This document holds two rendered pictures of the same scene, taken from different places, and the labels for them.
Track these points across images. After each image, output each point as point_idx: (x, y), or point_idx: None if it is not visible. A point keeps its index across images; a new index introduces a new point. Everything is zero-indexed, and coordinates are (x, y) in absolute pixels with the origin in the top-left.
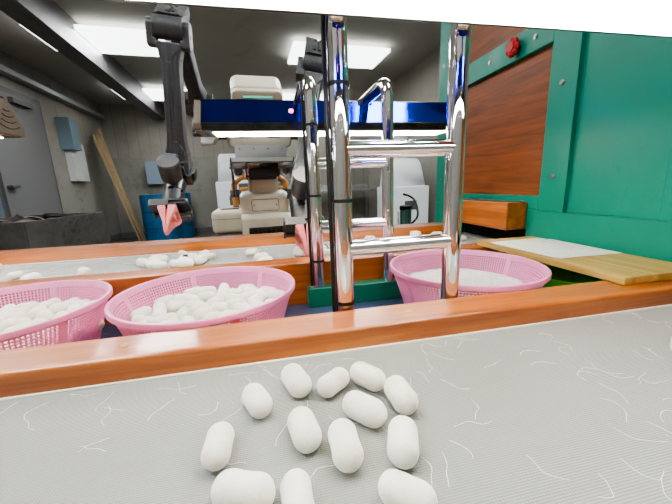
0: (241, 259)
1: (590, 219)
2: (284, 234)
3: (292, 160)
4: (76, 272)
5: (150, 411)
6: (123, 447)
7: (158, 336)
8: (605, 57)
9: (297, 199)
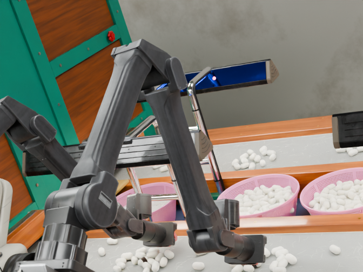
0: (213, 262)
1: None
2: (174, 239)
3: None
4: (347, 262)
5: (284, 166)
6: (289, 161)
7: (280, 172)
8: None
9: (147, 221)
